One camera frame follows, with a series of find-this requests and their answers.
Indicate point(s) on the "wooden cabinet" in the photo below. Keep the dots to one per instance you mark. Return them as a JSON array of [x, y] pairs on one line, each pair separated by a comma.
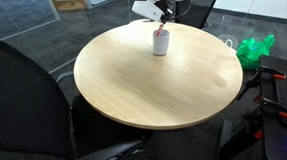
[[68, 2]]

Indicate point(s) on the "black perforated mounting board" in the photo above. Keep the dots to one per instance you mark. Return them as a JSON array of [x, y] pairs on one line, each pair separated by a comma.
[[284, 94]]

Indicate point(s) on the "white mug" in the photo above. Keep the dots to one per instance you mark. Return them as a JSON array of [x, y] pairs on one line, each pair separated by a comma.
[[161, 45]]

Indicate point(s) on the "black mesh office chair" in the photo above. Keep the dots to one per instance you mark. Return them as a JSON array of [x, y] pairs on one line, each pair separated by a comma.
[[21, 104]]

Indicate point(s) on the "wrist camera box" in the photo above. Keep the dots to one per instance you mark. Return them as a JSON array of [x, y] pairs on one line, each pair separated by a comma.
[[146, 10]]

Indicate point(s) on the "red Expo marker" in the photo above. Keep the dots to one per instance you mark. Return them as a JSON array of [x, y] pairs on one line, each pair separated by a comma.
[[160, 29]]

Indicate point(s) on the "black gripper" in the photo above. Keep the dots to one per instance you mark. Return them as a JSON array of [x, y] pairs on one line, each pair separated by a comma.
[[164, 7]]

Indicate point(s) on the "green plastic bag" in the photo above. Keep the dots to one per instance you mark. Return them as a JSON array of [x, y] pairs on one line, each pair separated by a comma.
[[253, 53]]

